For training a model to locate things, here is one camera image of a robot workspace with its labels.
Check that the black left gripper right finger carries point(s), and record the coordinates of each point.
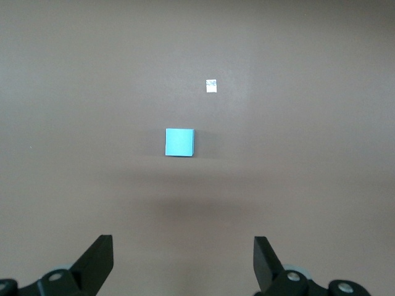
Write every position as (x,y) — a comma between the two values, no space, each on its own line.
(271,268)

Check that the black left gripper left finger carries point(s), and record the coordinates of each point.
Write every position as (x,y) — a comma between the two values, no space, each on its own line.
(92,265)

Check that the blue block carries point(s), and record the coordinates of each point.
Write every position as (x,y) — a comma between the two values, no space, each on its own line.
(179,142)

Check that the small square tape piece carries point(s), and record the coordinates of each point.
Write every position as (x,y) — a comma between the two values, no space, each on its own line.
(211,87)

